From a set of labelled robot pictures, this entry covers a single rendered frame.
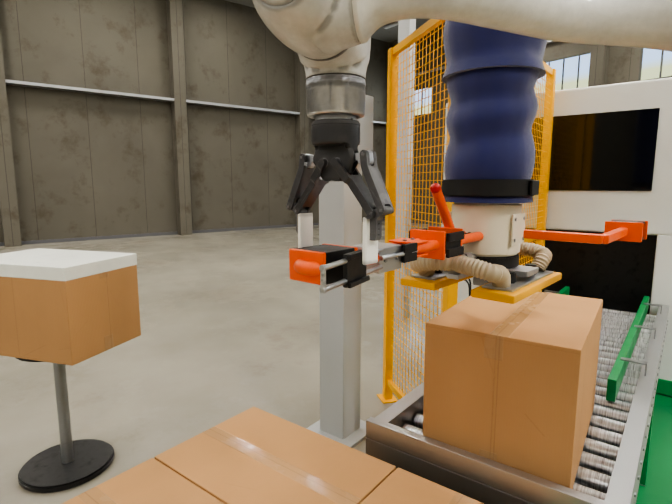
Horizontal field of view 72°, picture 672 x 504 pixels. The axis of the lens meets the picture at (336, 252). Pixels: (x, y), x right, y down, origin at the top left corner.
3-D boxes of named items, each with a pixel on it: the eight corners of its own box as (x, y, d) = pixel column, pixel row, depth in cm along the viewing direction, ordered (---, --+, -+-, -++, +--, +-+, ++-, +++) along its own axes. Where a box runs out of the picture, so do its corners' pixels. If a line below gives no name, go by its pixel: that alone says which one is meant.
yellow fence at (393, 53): (376, 395, 297) (381, 51, 266) (391, 393, 299) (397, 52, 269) (439, 477, 214) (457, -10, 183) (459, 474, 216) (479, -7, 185)
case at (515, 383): (481, 381, 188) (486, 285, 182) (593, 407, 166) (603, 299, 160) (421, 451, 139) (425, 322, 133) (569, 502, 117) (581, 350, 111)
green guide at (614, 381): (642, 308, 296) (644, 294, 295) (662, 311, 290) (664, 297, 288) (605, 400, 170) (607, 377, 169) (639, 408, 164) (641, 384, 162)
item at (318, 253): (324, 271, 80) (324, 243, 79) (358, 277, 75) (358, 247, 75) (289, 279, 74) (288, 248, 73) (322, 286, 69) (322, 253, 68)
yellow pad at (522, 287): (523, 274, 130) (525, 257, 129) (562, 279, 123) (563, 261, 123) (469, 297, 105) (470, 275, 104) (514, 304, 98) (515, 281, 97)
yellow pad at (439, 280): (461, 267, 142) (461, 250, 142) (492, 271, 136) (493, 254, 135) (399, 285, 117) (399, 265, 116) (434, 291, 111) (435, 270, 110)
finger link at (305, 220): (300, 213, 76) (297, 213, 76) (300, 256, 77) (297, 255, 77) (313, 212, 78) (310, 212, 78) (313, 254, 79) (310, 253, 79)
